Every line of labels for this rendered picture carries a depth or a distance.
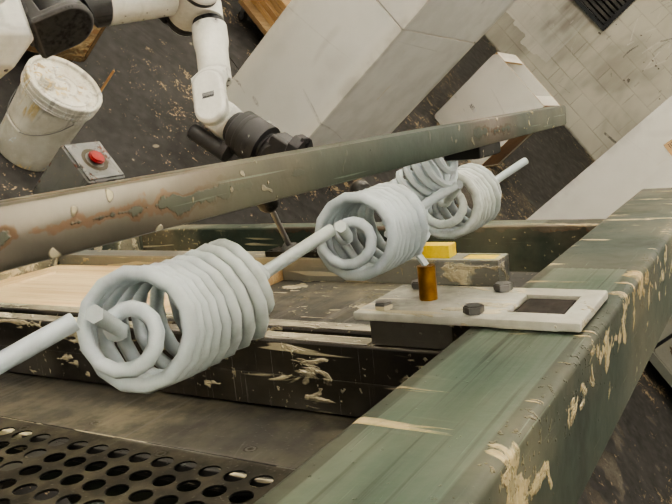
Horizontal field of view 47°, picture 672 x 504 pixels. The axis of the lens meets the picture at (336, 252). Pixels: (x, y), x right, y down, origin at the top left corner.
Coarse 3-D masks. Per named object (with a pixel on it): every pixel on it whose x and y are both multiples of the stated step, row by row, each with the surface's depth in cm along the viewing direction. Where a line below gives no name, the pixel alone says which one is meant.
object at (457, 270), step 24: (72, 264) 160; (96, 264) 156; (120, 264) 153; (144, 264) 150; (264, 264) 135; (312, 264) 130; (408, 264) 121; (456, 264) 117; (480, 264) 115; (504, 264) 116
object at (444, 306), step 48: (432, 192) 63; (432, 288) 67; (480, 288) 70; (528, 288) 68; (0, 336) 95; (288, 336) 73; (336, 336) 72; (384, 336) 68; (432, 336) 65; (192, 384) 80; (240, 384) 77; (288, 384) 74; (336, 384) 71; (384, 384) 68
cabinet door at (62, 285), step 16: (32, 272) 155; (48, 272) 154; (64, 272) 153; (80, 272) 151; (96, 272) 148; (0, 288) 143; (16, 288) 142; (32, 288) 140; (48, 288) 139; (64, 288) 137; (80, 288) 136; (48, 304) 125; (64, 304) 124; (80, 304) 123
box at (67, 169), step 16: (80, 144) 185; (96, 144) 188; (64, 160) 181; (80, 160) 181; (112, 160) 188; (48, 176) 185; (64, 176) 182; (80, 176) 180; (96, 176) 181; (112, 176) 185
